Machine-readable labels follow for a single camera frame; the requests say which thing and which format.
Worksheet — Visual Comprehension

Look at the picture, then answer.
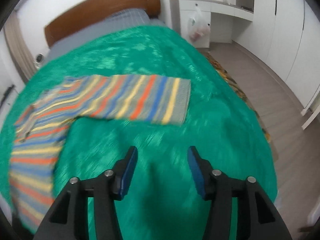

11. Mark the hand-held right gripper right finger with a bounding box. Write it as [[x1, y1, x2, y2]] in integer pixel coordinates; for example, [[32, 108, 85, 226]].
[[187, 146, 293, 240]]

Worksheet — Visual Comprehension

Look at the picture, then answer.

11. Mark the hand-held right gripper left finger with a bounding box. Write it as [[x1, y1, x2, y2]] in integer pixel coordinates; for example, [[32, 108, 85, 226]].
[[34, 146, 139, 240]]

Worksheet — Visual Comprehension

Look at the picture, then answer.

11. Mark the striped knit sweater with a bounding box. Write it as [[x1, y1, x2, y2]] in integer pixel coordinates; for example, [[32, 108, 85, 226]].
[[9, 74, 192, 234]]

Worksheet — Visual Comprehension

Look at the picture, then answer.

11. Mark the green fuzzy blanket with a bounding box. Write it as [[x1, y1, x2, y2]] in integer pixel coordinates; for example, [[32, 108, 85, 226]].
[[0, 25, 279, 240]]

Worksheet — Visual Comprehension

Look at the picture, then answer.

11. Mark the white dresser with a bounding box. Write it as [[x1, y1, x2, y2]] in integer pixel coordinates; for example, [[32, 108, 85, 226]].
[[0, 80, 24, 123]]

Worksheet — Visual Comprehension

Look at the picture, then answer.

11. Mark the clear plastic bag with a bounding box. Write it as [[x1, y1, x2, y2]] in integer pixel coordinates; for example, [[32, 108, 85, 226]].
[[188, 6, 211, 43]]

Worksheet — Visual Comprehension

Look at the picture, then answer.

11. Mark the grey checked pillow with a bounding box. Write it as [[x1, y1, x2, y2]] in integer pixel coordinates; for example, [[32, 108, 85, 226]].
[[46, 8, 167, 60]]

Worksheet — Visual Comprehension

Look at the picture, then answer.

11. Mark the brown wooden headboard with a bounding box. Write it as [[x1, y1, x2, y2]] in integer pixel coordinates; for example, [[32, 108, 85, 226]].
[[44, 0, 161, 48]]

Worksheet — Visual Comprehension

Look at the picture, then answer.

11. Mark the white desk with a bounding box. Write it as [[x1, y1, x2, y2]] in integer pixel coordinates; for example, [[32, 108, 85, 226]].
[[169, 0, 254, 49]]

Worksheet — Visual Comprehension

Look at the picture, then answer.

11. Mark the white wardrobe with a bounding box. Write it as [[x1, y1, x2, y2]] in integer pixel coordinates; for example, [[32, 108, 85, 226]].
[[235, 0, 320, 130]]

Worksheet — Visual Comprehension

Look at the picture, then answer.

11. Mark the beige curtain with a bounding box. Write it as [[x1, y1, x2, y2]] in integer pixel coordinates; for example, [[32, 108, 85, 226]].
[[4, 12, 38, 80]]

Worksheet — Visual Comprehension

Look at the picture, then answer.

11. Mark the white round security camera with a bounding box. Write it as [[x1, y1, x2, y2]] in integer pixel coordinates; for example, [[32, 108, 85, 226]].
[[34, 52, 45, 67]]

